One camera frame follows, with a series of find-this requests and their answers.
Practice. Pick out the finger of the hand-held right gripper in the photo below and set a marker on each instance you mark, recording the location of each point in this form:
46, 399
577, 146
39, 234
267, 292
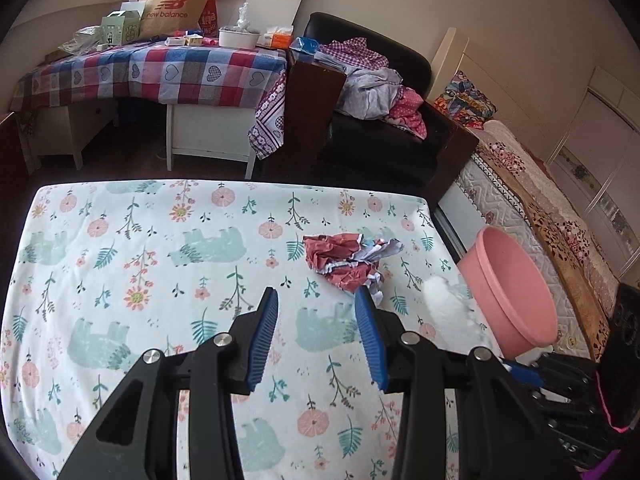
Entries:
521, 374
575, 410

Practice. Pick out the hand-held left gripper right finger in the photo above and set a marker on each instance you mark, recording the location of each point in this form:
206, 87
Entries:
370, 340

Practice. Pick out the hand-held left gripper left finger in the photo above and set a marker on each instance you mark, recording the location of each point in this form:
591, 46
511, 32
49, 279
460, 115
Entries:
265, 340

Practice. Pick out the red white paper ball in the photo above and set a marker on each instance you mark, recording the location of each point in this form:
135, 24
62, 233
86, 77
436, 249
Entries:
345, 260

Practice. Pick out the white bubble wrap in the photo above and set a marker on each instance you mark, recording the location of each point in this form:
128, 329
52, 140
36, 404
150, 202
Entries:
445, 300

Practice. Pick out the pink plastic bin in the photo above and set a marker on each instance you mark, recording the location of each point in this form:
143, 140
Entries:
500, 280

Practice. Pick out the floral elephant tablecloth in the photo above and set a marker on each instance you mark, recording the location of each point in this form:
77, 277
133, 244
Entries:
150, 280

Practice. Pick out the bed with patterned quilt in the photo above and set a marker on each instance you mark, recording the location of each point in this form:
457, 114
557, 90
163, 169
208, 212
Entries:
560, 230

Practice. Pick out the black leather armchair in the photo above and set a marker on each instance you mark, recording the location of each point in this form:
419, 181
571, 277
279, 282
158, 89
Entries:
370, 145

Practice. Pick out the purple floral cloth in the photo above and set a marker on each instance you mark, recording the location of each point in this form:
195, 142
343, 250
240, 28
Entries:
267, 125

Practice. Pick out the white table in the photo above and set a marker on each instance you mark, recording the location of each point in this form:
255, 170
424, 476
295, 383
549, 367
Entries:
210, 130

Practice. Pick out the pink dotted garment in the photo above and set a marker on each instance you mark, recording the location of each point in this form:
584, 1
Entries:
407, 110

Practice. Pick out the white pink wardrobe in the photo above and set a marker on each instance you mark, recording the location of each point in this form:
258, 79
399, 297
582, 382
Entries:
610, 125

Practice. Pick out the grey garment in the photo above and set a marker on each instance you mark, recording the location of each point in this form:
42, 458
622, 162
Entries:
370, 90

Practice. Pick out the comic print pillow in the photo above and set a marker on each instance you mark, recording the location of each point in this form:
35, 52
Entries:
465, 100

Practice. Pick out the purple checked shirt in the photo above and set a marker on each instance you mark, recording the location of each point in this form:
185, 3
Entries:
355, 52

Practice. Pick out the plaid heart tablecloth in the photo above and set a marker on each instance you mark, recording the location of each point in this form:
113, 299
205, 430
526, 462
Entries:
150, 75

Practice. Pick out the blue packet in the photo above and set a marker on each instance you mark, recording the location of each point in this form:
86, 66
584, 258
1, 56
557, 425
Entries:
305, 45

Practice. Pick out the cream wooden bed headboard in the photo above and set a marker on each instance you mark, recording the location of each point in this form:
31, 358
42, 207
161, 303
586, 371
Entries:
480, 60

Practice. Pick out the white bowl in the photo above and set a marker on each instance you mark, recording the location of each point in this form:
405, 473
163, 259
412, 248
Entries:
237, 40

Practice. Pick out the orange tissue box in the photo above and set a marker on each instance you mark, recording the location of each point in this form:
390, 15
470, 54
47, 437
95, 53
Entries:
277, 39

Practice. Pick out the small cardboard box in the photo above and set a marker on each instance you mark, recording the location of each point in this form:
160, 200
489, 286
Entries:
192, 39

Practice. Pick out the white figurine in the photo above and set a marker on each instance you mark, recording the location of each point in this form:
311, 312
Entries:
245, 16

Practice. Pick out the red packet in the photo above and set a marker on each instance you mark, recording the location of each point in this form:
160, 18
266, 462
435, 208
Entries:
210, 17

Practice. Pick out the green cardboard box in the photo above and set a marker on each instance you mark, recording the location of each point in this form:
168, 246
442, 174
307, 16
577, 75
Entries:
112, 30
134, 22

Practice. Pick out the grey plastic bag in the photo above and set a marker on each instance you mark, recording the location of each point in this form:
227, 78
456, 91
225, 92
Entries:
90, 39

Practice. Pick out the brown paper bag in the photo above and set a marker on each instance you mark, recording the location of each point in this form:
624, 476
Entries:
175, 0

